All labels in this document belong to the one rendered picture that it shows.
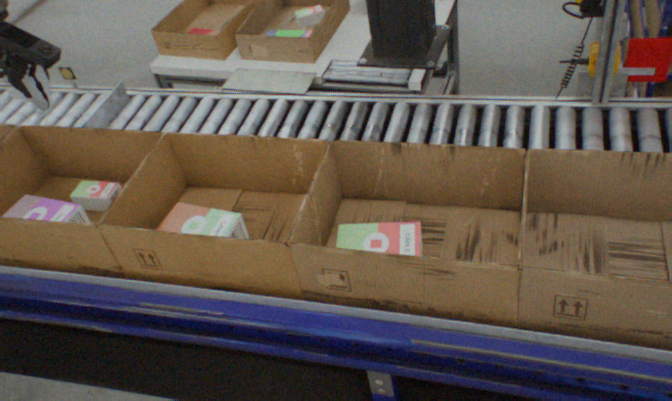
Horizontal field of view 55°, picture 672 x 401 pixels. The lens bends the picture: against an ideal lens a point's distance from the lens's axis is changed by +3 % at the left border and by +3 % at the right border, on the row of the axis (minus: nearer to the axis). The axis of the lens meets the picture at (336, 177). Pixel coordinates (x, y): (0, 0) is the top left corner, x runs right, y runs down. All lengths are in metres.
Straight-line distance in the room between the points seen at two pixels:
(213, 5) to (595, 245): 1.86
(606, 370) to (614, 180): 0.36
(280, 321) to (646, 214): 0.72
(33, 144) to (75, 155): 0.11
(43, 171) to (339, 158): 0.80
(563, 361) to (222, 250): 0.61
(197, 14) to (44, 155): 1.10
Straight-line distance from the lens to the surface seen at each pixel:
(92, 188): 1.60
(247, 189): 1.49
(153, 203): 1.44
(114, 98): 2.21
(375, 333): 1.13
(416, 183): 1.33
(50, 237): 1.41
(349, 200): 1.39
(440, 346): 1.12
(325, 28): 2.22
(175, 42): 2.37
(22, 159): 1.72
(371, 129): 1.81
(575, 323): 1.14
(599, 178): 1.29
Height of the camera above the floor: 1.84
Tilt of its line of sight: 41 degrees down
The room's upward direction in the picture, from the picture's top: 12 degrees counter-clockwise
